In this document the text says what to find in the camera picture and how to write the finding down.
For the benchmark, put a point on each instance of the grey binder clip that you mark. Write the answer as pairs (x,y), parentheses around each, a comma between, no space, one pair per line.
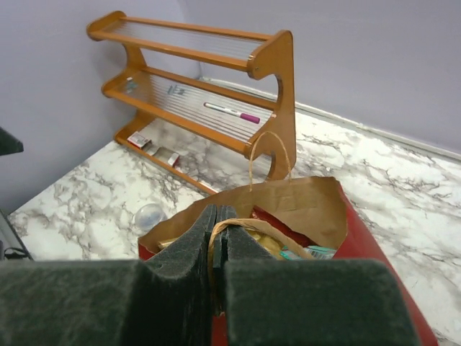
(176,90)

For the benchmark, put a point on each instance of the white pink marker pen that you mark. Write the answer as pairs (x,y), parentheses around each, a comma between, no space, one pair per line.
(234,113)

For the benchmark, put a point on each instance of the red paper bag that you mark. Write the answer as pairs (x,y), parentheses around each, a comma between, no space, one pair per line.
(313,206)

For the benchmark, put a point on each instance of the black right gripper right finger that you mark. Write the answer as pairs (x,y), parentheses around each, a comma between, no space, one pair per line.
(310,302)

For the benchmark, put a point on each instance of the wooden three-tier shelf rack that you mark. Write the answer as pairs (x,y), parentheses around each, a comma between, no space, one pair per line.
(255,54)

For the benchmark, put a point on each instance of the red snack bag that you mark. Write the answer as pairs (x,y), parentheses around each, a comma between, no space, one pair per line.
(261,214)

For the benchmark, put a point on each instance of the teal snack packet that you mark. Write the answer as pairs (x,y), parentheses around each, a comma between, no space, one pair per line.
(316,252)

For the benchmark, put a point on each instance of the small grey clip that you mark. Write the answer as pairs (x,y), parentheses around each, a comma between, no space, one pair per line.
(130,85)

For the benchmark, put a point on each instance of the small clear plastic jar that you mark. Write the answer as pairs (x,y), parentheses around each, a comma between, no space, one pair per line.
(149,216)

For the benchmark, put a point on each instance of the red white small box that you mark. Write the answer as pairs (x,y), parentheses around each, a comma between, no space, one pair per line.
(138,140)

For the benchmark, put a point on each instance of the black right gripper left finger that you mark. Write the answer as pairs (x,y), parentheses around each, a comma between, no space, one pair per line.
(162,301)

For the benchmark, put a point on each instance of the gold chips bag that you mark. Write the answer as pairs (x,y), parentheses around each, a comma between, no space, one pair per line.
(271,245)

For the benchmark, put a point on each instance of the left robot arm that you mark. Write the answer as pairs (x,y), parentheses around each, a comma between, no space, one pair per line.
(9,144)

